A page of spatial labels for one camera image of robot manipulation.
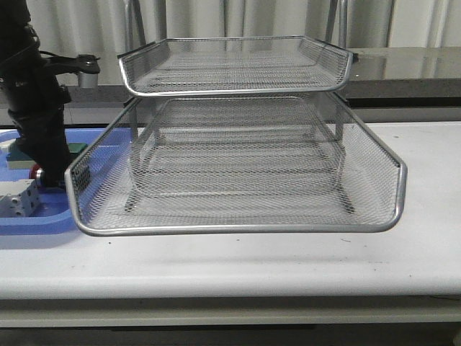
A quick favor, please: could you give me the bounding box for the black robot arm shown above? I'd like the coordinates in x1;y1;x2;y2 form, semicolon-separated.
1;1;100;187

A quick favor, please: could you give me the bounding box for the silver mesh tray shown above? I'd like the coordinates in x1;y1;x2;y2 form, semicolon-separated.
130;144;345;197
118;35;354;97
65;92;408;236

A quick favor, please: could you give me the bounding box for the grey metal rack frame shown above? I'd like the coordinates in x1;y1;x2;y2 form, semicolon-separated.
123;43;360;216

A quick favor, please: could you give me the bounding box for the silver mesh bottom tray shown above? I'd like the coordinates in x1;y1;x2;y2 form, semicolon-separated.
130;144;345;197

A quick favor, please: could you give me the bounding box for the silver mesh top tray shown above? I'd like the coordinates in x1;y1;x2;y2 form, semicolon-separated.
118;35;354;97

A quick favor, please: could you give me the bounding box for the red emergency push button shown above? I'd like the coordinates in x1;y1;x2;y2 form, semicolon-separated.
29;163;93;190

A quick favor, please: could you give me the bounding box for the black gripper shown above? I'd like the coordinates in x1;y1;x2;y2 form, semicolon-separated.
0;46;101;188

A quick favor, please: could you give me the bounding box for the green and beige switch block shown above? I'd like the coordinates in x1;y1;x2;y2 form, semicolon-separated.
6;143;88;169

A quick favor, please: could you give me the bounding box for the blue plastic tray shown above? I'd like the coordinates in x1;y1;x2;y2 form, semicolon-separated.
1;128;131;236

